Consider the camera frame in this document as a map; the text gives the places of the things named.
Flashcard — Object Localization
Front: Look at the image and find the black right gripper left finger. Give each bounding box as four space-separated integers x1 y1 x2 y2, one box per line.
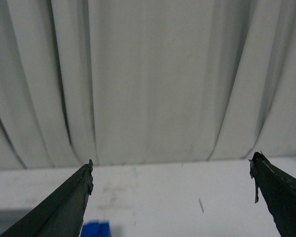
0 160 93 237

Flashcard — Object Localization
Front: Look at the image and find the white pleated curtain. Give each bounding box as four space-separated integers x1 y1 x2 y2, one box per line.
0 0 296 170

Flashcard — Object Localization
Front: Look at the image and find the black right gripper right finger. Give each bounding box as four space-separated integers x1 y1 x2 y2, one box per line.
249 152 296 237

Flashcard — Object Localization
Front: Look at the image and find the blue plastic part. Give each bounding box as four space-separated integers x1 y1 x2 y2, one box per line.
80 221 111 237

